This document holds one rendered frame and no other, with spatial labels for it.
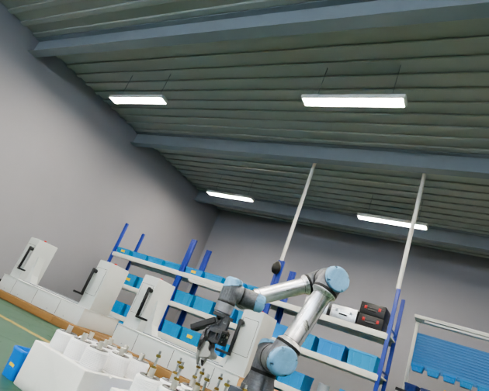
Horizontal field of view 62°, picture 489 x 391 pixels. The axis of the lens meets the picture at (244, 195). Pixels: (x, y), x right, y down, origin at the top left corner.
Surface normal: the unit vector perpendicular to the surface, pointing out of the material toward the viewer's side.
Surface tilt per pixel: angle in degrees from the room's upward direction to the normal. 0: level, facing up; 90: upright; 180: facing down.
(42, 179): 90
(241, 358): 90
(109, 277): 90
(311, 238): 90
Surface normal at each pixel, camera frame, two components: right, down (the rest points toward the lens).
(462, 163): -0.42, -0.47
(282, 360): 0.18, -0.16
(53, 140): 0.84, 0.13
